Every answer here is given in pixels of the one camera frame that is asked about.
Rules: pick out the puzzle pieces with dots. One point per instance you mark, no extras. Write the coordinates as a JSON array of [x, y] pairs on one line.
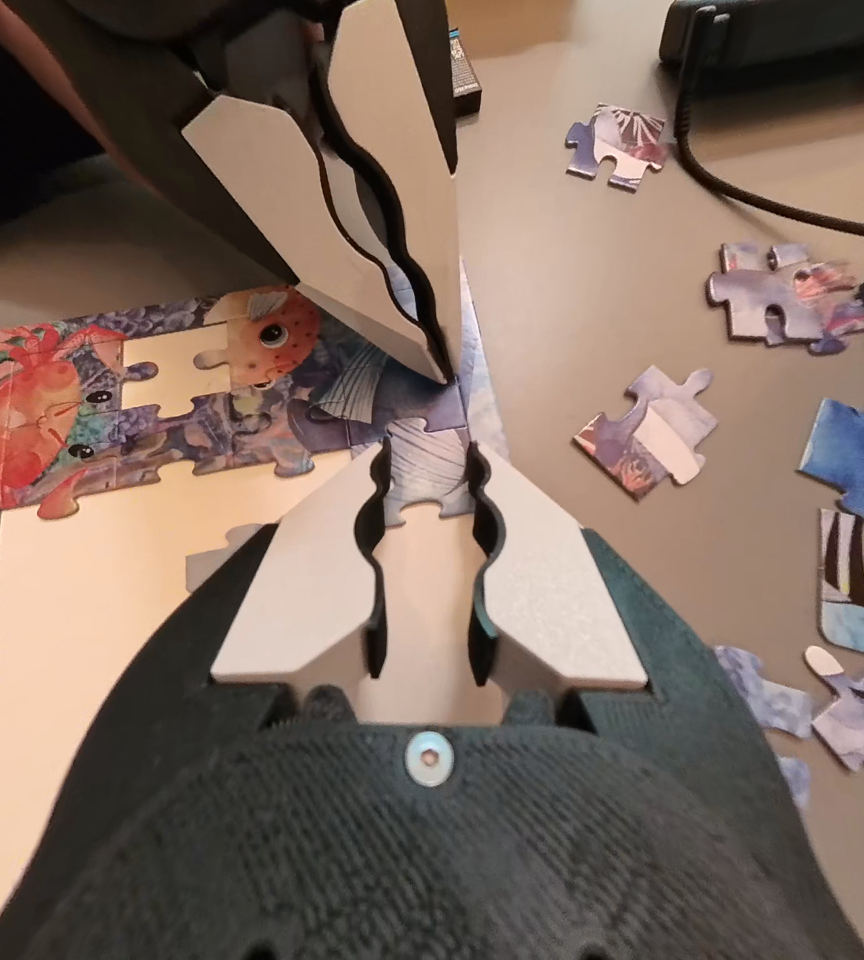
[[645, 442]]

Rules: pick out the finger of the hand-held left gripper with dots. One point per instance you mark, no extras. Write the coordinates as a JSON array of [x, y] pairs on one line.
[[267, 195], [394, 150]]

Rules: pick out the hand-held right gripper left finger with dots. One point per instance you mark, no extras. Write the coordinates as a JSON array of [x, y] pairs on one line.
[[297, 592]]

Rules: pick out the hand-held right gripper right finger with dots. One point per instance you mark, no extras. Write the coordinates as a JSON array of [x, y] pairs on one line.
[[552, 600]]

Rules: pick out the partly assembled jigsaw puzzle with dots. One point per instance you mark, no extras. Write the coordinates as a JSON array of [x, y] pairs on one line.
[[64, 600]]

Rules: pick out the small black box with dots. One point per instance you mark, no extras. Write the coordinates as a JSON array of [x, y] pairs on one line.
[[468, 75]]

